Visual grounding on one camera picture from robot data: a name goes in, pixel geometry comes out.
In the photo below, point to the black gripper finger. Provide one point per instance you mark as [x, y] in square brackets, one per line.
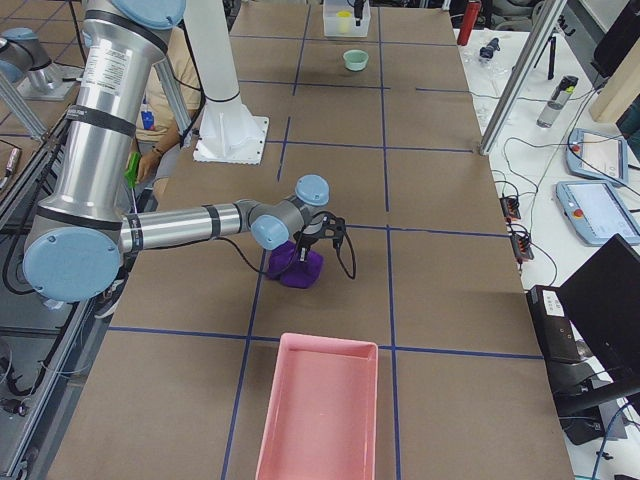
[358, 13]

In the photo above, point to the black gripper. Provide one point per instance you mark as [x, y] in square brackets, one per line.
[307, 241]

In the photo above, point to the yellow plastic cup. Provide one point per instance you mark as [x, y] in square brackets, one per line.
[343, 22]

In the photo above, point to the purple cloth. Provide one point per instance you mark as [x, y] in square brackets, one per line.
[285, 266]

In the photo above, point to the pale green ceramic bowl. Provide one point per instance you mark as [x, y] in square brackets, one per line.
[355, 60]

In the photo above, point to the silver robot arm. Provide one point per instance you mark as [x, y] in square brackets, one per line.
[79, 234]

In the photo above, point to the black box on desk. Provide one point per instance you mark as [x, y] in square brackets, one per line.
[552, 327]

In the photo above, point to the translucent white plastic bin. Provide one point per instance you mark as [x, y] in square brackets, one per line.
[331, 7]

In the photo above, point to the red metal bottle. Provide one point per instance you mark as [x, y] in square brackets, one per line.
[469, 19]

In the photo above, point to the pink plastic bin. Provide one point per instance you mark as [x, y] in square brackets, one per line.
[322, 414]

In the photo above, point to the seated person in beige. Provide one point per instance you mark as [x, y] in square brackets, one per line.
[158, 134]

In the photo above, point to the clear water bottle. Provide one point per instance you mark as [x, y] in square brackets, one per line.
[557, 101]

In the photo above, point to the blue teach pendant far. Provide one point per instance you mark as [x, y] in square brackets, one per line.
[595, 155]

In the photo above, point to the blue teach pendant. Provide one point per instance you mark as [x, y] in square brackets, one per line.
[596, 212]
[595, 155]

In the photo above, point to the blue teach pendant near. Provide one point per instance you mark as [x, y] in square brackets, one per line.
[596, 212]

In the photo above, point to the black computer monitor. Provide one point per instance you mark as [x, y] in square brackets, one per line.
[601, 299]

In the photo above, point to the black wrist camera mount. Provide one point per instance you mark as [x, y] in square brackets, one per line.
[333, 228]

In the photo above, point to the white camera stand base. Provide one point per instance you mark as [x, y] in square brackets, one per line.
[230, 133]

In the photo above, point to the white camera stand column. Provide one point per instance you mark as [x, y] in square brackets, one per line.
[207, 29]

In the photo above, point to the grey aluminium frame post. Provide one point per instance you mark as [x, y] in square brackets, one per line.
[533, 46]

